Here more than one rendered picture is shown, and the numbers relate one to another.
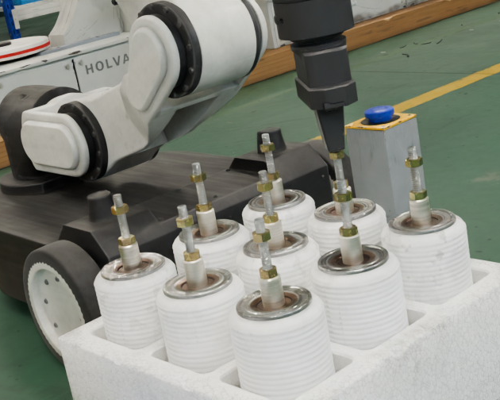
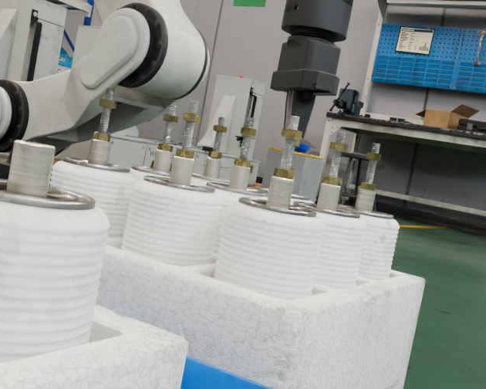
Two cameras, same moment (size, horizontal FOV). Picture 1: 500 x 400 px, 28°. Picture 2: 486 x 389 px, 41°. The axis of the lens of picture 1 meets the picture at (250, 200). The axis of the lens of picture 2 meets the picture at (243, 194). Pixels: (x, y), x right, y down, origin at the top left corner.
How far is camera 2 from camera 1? 0.53 m
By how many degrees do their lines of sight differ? 23
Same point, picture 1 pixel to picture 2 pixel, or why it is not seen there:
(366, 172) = not seen: hidden behind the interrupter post
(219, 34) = (182, 47)
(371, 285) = (351, 229)
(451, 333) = (389, 304)
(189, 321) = (173, 209)
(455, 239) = (395, 229)
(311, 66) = (312, 50)
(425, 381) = (369, 338)
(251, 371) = (245, 263)
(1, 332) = not seen: outside the picture
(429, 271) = (369, 250)
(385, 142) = (303, 166)
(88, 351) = not seen: hidden behind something
